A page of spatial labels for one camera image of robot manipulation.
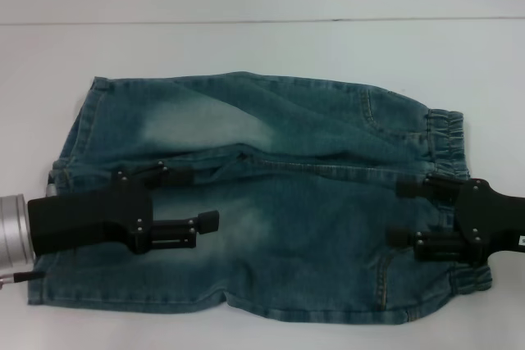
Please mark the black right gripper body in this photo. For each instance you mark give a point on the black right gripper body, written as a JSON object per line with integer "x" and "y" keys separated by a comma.
{"x": 492, "y": 223}

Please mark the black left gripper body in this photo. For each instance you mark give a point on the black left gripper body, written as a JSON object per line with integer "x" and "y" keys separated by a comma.
{"x": 90, "y": 219}

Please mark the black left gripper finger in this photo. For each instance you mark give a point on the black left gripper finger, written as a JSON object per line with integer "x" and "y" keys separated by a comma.
{"x": 176, "y": 231}
{"x": 172, "y": 177}

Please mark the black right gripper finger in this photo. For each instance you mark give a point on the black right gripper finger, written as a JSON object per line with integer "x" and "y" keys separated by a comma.
{"x": 439, "y": 247}
{"x": 435, "y": 186}

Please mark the blue denim shorts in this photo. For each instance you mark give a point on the blue denim shorts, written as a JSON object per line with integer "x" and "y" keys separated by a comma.
{"x": 287, "y": 223}

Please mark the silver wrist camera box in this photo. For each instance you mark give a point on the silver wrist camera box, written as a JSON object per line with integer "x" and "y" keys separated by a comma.
{"x": 51, "y": 189}

